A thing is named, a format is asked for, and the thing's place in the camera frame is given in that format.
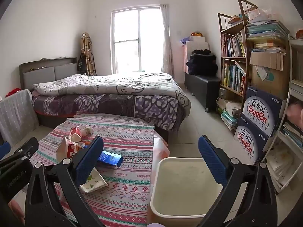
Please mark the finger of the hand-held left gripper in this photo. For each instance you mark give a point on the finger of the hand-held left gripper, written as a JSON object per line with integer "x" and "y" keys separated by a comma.
{"x": 26, "y": 146}
{"x": 4, "y": 150}

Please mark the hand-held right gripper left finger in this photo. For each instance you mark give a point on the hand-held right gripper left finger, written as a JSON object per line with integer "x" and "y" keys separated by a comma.
{"x": 88, "y": 160}

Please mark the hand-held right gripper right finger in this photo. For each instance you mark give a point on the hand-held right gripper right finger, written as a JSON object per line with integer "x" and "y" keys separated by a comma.
{"x": 213, "y": 160}

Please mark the white patterned wrapper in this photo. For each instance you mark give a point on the white patterned wrapper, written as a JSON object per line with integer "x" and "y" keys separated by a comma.
{"x": 94, "y": 181}

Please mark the large blue cardboard box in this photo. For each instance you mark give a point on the large blue cardboard box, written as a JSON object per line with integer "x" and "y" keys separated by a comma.
{"x": 110, "y": 158}

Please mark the red milk carton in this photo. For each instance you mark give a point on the red milk carton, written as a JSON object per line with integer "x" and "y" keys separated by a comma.
{"x": 68, "y": 150}

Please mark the white plastic trash bin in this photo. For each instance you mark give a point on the white plastic trash bin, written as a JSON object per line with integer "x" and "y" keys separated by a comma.
{"x": 184, "y": 182}

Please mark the person's left forearm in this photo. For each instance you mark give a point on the person's left forearm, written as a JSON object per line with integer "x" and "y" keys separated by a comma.
{"x": 16, "y": 211}

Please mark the orange small toy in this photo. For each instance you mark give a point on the orange small toy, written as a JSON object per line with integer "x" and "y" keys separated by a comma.
{"x": 87, "y": 143}

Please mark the red and white paper cup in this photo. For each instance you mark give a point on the red and white paper cup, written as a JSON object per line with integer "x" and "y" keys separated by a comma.
{"x": 75, "y": 136}

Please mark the white crumpled tissue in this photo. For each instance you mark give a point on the white crumpled tissue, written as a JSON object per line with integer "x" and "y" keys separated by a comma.
{"x": 87, "y": 131}

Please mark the white striped cloth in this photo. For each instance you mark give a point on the white striped cloth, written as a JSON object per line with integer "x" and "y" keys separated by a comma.
{"x": 16, "y": 113}

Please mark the blue water carton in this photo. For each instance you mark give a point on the blue water carton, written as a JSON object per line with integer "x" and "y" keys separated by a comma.
{"x": 251, "y": 144}
{"x": 260, "y": 111}

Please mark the striped patterned tablecloth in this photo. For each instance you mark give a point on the striped patterned tablecloth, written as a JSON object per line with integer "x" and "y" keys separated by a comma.
{"x": 127, "y": 189}

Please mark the pile of books and boxes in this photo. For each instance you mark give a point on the pile of books and boxes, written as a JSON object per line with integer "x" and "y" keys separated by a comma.
{"x": 229, "y": 113}

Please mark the pink checked tablecloth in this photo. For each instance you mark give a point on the pink checked tablecloth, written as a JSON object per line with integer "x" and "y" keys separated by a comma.
{"x": 161, "y": 151}

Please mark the red cloth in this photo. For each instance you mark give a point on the red cloth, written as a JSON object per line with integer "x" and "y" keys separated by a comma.
{"x": 13, "y": 92}

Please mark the purple patterned blanket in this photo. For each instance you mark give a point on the purple patterned blanket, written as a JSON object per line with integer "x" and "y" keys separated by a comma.
{"x": 118, "y": 107}

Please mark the stack of white booklets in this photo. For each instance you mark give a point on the stack of white booklets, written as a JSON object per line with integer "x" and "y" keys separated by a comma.
{"x": 280, "y": 165}

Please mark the black storage bench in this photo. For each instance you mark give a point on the black storage bench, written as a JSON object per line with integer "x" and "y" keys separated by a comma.
{"x": 203, "y": 87}

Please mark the bed with grey headboard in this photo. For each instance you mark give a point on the bed with grey headboard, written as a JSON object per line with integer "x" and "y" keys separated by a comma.
{"x": 47, "y": 74}

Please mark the white cartoon print quilt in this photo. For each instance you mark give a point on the white cartoon print quilt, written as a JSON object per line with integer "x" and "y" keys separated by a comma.
{"x": 113, "y": 84}

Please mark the black bag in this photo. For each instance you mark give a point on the black bag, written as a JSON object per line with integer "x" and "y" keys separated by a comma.
{"x": 81, "y": 63}

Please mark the pile of dark clothes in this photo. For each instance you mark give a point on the pile of dark clothes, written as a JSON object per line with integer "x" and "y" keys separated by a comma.
{"x": 201, "y": 62}

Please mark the white shelf rack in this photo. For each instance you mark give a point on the white shelf rack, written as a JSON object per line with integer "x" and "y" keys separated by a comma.
{"x": 290, "y": 94}

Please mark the beige plaid coat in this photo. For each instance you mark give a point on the beige plaid coat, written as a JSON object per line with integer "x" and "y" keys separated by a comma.
{"x": 86, "y": 49}

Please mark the small cardboard box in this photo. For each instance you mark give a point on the small cardboard box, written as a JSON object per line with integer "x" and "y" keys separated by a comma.
{"x": 266, "y": 60}

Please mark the row of colourful books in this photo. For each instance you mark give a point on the row of colourful books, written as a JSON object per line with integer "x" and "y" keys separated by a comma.
{"x": 233, "y": 45}

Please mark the white foam boards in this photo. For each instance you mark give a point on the white foam boards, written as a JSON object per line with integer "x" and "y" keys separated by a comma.
{"x": 197, "y": 43}

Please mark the light floral curtain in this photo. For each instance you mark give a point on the light floral curtain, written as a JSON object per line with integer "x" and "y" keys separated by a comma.
{"x": 167, "y": 42}

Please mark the window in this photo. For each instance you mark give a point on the window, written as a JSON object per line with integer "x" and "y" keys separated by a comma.
{"x": 136, "y": 40}

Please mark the wooden bookshelf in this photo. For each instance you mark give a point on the wooden bookshelf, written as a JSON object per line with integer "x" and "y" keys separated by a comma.
{"x": 245, "y": 28}

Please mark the stack of books and papers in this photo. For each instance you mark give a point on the stack of books and papers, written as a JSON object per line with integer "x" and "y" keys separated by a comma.
{"x": 267, "y": 33}

